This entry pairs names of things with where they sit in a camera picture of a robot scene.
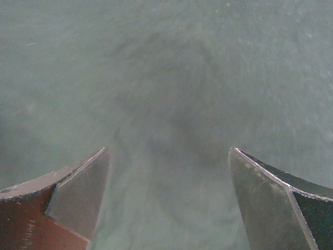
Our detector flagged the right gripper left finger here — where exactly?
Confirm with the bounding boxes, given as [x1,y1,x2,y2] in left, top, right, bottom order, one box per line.
[1,147,110,250]

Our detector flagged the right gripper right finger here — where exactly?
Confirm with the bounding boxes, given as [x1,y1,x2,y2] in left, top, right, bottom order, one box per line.
[228,147,332,249]

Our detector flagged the black t-shirt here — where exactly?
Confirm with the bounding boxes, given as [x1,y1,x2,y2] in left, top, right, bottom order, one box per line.
[1,1,332,249]

